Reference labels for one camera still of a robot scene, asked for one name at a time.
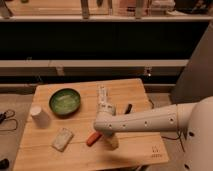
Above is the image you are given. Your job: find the long shelf rail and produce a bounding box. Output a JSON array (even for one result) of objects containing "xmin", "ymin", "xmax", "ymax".
[{"xmin": 0, "ymin": 60, "xmax": 189, "ymax": 68}]

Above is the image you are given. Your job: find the black cable at left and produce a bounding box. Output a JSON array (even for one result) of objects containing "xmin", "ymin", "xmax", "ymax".
[{"xmin": 0, "ymin": 109, "xmax": 19, "ymax": 133}]

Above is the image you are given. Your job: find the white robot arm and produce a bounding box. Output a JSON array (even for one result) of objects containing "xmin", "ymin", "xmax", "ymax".
[{"xmin": 94, "ymin": 96, "xmax": 213, "ymax": 171}]

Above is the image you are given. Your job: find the white tube bottle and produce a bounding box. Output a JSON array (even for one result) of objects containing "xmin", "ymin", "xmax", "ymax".
[{"xmin": 98, "ymin": 86, "xmax": 108, "ymax": 103}]

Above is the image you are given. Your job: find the black object bottom left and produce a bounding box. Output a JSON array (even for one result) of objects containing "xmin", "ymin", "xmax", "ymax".
[{"xmin": 0, "ymin": 158, "xmax": 10, "ymax": 169}]

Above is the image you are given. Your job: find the green bowl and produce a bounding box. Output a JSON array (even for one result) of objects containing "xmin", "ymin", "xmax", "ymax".
[{"xmin": 49, "ymin": 88, "xmax": 81, "ymax": 117}]

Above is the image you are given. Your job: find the pale sponge block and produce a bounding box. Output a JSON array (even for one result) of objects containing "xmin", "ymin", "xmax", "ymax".
[{"xmin": 52, "ymin": 128, "xmax": 74, "ymax": 152}]

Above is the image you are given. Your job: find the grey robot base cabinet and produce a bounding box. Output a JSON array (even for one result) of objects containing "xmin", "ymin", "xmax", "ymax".
[{"xmin": 170, "ymin": 21, "xmax": 213, "ymax": 103}]

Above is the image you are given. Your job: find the white paper cup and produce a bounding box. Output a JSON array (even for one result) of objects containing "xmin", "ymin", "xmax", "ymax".
[{"xmin": 30, "ymin": 106, "xmax": 51, "ymax": 128}]

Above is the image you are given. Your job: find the black marker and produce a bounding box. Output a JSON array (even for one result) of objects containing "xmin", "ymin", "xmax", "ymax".
[{"xmin": 124, "ymin": 104, "xmax": 132, "ymax": 114}]

